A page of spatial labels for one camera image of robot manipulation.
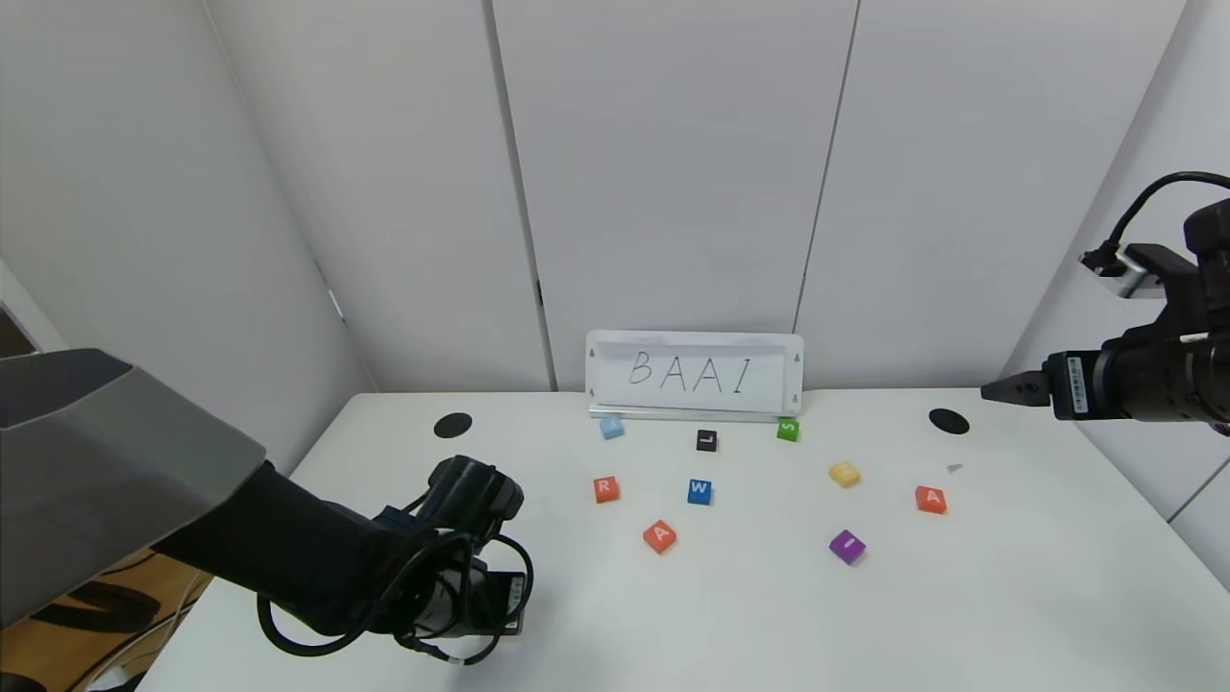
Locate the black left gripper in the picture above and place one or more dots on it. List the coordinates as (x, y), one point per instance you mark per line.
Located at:
(511, 602)

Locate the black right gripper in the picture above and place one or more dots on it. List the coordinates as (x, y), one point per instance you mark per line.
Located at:
(1072, 384)

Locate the orange block letter A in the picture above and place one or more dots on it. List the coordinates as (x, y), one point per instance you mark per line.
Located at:
(930, 500)
(659, 536)

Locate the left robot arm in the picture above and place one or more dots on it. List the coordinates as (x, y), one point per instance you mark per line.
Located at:
(115, 461)

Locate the white BAAI sign board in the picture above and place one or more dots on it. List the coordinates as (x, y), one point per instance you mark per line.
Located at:
(692, 375)

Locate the black table grommet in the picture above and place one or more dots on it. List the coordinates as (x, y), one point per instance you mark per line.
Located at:
(948, 421)
(453, 425)

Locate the orange block letter R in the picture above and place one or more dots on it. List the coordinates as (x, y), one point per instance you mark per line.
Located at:
(606, 489)

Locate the yellow letter block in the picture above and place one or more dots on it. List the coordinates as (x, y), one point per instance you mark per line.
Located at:
(845, 474)

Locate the light blue letter block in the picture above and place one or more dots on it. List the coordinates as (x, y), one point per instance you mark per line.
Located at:
(612, 428)

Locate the blue block letter W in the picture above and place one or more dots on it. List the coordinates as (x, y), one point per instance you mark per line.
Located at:
(700, 491)

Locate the purple block letter I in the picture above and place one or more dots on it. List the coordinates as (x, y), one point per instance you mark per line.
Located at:
(848, 546)

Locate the green block letter S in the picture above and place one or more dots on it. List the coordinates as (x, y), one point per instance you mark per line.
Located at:
(788, 430)

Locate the black block letter L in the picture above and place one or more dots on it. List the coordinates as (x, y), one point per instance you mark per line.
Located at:
(706, 440)

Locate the white power strip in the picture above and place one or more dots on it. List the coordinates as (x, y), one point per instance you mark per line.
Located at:
(108, 683)

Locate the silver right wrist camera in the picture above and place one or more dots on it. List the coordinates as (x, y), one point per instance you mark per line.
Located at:
(1132, 281)

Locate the white wall panel bracket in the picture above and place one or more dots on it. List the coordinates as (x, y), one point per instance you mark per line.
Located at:
(337, 308)

